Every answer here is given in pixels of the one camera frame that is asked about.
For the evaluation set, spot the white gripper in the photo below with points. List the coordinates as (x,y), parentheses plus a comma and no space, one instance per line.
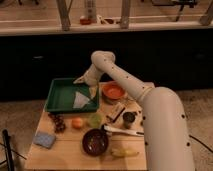
(91,77)

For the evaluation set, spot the white towel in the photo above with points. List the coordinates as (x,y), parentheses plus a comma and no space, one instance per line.
(80,100)

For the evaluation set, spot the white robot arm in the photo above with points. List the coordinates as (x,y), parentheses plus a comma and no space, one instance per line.
(166,134)

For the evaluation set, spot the green plastic tray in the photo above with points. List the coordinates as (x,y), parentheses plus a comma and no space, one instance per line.
(62,94)

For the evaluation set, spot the orange plastic bowl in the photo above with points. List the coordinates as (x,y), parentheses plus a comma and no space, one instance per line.
(112,91)

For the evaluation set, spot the green apple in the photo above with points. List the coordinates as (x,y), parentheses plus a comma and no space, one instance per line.
(94,120)

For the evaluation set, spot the brown black box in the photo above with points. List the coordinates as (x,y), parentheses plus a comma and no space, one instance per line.
(115,111)

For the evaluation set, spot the orange fruit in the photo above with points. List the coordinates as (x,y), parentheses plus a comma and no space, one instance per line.
(77,123)

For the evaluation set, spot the dark grape bunch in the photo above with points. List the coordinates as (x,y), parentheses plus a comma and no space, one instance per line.
(59,124)

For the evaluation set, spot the dark metal cup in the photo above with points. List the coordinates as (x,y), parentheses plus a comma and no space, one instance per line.
(128,119)

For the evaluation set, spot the dark brown bowl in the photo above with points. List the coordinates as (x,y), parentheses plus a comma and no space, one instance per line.
(95,142)

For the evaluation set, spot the blue sponge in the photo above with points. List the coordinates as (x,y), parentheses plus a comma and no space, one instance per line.
(44,139)

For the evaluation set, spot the yellow banana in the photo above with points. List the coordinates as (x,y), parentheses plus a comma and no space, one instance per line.
(123,152)

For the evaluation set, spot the black tripod stand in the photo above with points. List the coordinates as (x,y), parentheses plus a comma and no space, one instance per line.
(8,151)

